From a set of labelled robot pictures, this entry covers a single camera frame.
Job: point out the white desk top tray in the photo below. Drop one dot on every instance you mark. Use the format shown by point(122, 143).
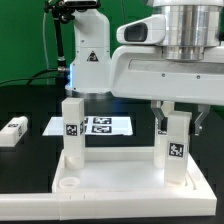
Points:
point(111, 169)

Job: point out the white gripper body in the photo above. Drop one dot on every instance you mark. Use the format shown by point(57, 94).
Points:
point(140, 72)

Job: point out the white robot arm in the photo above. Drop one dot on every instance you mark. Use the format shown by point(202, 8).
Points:
point(176, 55)

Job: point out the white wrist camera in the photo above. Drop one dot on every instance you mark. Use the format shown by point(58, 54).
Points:
point(147, 31)

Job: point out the white L-shaped corner guide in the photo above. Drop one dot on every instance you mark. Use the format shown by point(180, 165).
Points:
point(104, 205)

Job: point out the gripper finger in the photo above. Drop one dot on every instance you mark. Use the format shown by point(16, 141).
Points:
point(203, 113)
point(157, 111)

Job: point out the fiducial marker sheet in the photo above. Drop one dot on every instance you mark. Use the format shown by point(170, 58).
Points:
point(94, 125)

